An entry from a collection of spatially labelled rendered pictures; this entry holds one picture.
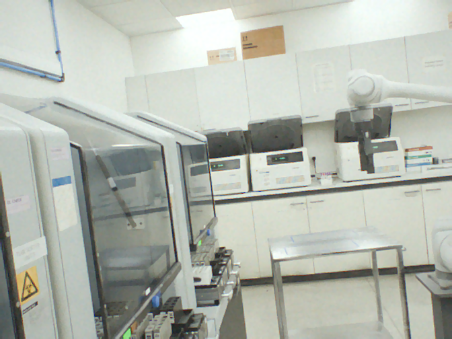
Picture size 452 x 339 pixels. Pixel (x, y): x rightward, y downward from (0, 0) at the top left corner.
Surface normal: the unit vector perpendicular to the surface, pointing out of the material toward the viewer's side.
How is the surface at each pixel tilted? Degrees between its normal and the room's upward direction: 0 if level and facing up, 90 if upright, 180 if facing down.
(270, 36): 91
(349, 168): 90
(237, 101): 90
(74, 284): 90
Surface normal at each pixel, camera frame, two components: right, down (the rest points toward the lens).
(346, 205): -0.12, 0.07
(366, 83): -0.38, 0.07
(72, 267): 0.99, -0.11
